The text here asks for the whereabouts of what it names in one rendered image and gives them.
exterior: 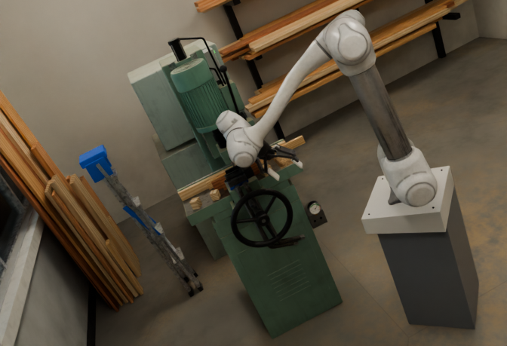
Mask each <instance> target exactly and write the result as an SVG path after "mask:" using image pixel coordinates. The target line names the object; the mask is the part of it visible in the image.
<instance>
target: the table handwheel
mask: <svg viewBox="0 0 507 346"><path fill-rule="evenodd" d="M265 194H267V195H271V196H272V199H271V200H270V202H269V204H268V206H267V208H266V209H265V211H262V210H258V209H257V208H256V206H255V207H254V208H252V210H253V211H254V213H255V218H250V219H239V220H237V217H238V213H239V210H240V209H241V208H242V206H243V205H244V204H245V203H246V202H247V201H248V200H249V199H251V198H253V197H256V196H259V195H265ZM276 198H278V199H279V200H281V201H282V202H283V204H284V205H285V207H286V210H287V220H286V222H285V225H284V227H283V228H282V230H281V231H280V232H279V233H278V234H277V235H275V233H274V232H273V230H272V229H271V228H270V226H269V221H270V218H269V216H268V214H267V213H268V211H269V209H270V208H271V206H272V204H273V202H274V201H275V199H276ZM292 221H293V209H292V206H291V204H290V201H289V200H288V199H287V198H286V196H284V195H283V194H282V193H281V192H279V191H276V190H274V189H270V188H261V189H257V190H254V191H251V192H249V193H247V194H246V195H245V196H243V197H242V198H241V199H240V200H239V201H238V203H237V204H236V205H235V207H234V209H233V211H232V215H231V220H230V222H231V228H232V232H233V234H234V235H235V237H236V238H237V239H238V240H239V241H240V242H241V243H243V244H244V245H247V246H251V247H256V248H260V247H266V246H271V245H273V244H274V243H277V242H278V241H280V239H282V238H283V237H284V236H285V235H286V233H287V232H288V231H289V229H290V227H291V224H292ZM244 222H257V224H258V225H259V226H262V227H263V226H265V227H266V228H267V229H268V231H269V233H270V234H271V235H272V238H271V239H269V240H264V241H252V240H248V239H247V238H245V237H244V236H243V235H242V234H241V233H240V231H239V230H238V226H237V224H238V223H244Z"/></svg>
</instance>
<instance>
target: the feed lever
mask: <svg viewBox="0 0 507 346"><path fill-rule="evenodd" d="M220 71H221V72H222V73H223V74H224V77H225V80H226V83H227V86H228V89H229V92H230V94H231V97H232V101H233V103H234V106H235V110H236V112H237V114H238V115H240V116H241V117H242V118H243V119H245V120H247V119H246V117H245V116H244V113H243V112H239V110H238V106H237V103H236V101H235V97H234V94H233V92H232V88H231V86H230V83H229V79H228V77H227V74H226V71H227V67H226V66H224V65H221V67H220Z"/></svg>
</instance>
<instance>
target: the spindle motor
mask: <svg viewBox="0 0 507 346"><path fill-rule="evenodd" d="M171 78H172V81H173V83H174V85H175V87H176V89H177V91H178V92H179V95H180V97H181V99H182V101H183V103H184V105H185V107H186V109H187V111H188V113H189V115H190V117H191V119H192V122H193V124H194V125H195V128H196V130H197V131H198V132H199V133H206V132H210V131H212V130H216V129H217V128H218V127H217V125H216V121H217V119H218V117H219V115H220V114H221V113H222V112H224V111H226V110H228V109H227V108H226V104H225V103H224V101H223V98H222V96H221V94H220V92H219V89H218V87H217V85H216V83H215V80H214V78H213V76H212V74H211V72H210V70H209V67H208V65H207V63H206V60H204V59H203V58H200V59H196V60H192V61H190V62H187V63H185V64H183V65H181V66H179V67H177V68H176V69H175V70H173V71H172V72H171Z"/></svg>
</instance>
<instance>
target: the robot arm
mask: <svg viewBox="0 0 507 346"><path fill-rule="evenodd" d="M364 26H365V19H364V17H363V16H362V14H361V13H360V12H358V11H357V10H352V9H351V10H348V11H345V12H343V13H341V14H340V15H339V16H337V17H336V18H335V19H334V20H332V21H331V22H330V23H329V24H328V25H327V26H326V27H325V28H324V29H323V30H322V31H321V32H320V34H319V35H318V36H317V37H316V38H315V40H314V41H313V42H312V43H311V44H310V46H309V48H308V49H307V50H306V52H305V53H304V54H303V55H302V56H301V57H300V59H299V60H298V61H297V63H296V64H295V65H294V67H293V68H292V69H291V70H290V72H289V73H288V75H287V77H286V78H285V79H284V81H283V83H282V85H281V86H280V88H279V90H278V92H277V93H276V95H275V98H274V99H273V101H272V103H271V105H270V106H269V108H268V110H267V111H266V113H265V114H264V116H263V117H262V118H261V120H260V121H259V122H258V123H257V124H255V125H254V126H251V125H250V124H249V123H248V122H247V121H246V120H245V119H243V118H242V117H241V116H240V115H238V114H236V113H234V112H232V111H229V110H226V111H224V112H222V113H221V114H220V115H219V117H218V119H217V121H216V125H217V127H218V129H219V131H220V132H221V133H222V134H223V136H224V137H225V139H226V147H227V152H228V154H229V157H230V159H231V161H232V162H233V163H234V164H236V165H237V166H238V167H249V166H251V165H252V164H253V163H254V162H255V163H256V164H257V166H258V168H259V170H260V173H261V174H264V173H267V174H268V175H270V176H272V177H274V178H275V179H276V180H278V181H279V177H280V176H279V175H278V174H277V173H276V172H275V171H273V170H272V169H271V168H269V169H268V162H267V161H270V160H271V159H273V158H277V157H280V158H289V159H291V161H293V162H294V163H295V164H296V165H297V166H298V167H299V168H300V169H302V168H303V163H302V162H300V161H299V158H298V157H297V156H296V153H297V151H295V150H293V149H289V148H286V147H284V146H281V145H279V144H278V143H276V144H275V146H274V147H271V146H270V145H269V144H268V143H267V142H266V141H265V140H264V138H265V137H266V135H267V134H268V133H269V131H270V130H271V129H272V128H273V127H274V126H275V124H276V122H277V121H278V119H279V118H280V116H281V114H282V112H283V111H284V109H285V108H286V106H287V104H288V103H289V101H290V99H291V97H292V96H293V94H294V93H295V91H296V90H297V88H298V87H299V85H300V84H301V82H302V81H303V80H304V78H305V77H306V76H307V75H309V74H310V73H311V72H313V71H314V70H316V69H317V68H318V67H320V66H322V65H323V64H325V63H326V62H328V61H329V60H331V59H334V61H335V63H336V64H337V66H338V67H339V69H340V71H341V73H343V74H344V75H346V76H348V77H349V79H350V81H351V83H352V86H353V87H354V89H355V92H356V93H357V96H358V98H359V100H360V102H361V104H362V106H363V109H364V111H365V113H366V115H367V117H368V119H369V122H370V124H371V126H372V128H373V130H374V132H375V134H376V137H377V139H378V140H379V145H378V149H377V157H378V160H379V164H380V166H381V168H382V171H383V174H384V176H385V178H386V180H387V182H388V184H389V187H390V189H391V191H390V197H389V199H388V203H389V205H394V204H398V203H401V202H402V203H404V204H406V205H408V206H411V207H421V206H424V205H426V204H428V203H429V202H431V201H432V200H433V199H434V198H435V195H436V192H437V187H438V185H437V181H436V178H435V176H434V175H433V173H432V171H431V169H430V167H429V165H428V163H427V161H426V159H425V158H424V156H423V154H422V152H421V151H420V150H419V149H418V148H415V146H414V144H413V142H412V141H411V140H410V139H409V138H408V137H407V135H406V133H405V131H404V128H403V127H402V124H401V122H400V120H399V117H398V115H397V113H396V111H395V108H394V106H393V104H392V101H391V100H390V97H389V95H388V92H387V90H386V88H385V85H384V83H383V81H382V79H381V77H380V75H379V72H378V70H377V68H376V65H375V62H376V54H375V51H374V49H373V44H372V41H371V38H370V35H369V33H368V31H367V30H366V29H365V27H364ZM275 152H276V154H275ZM260 159H262V160H263V162H264V169H263V165H262V164H261V162H260Z"/></svg>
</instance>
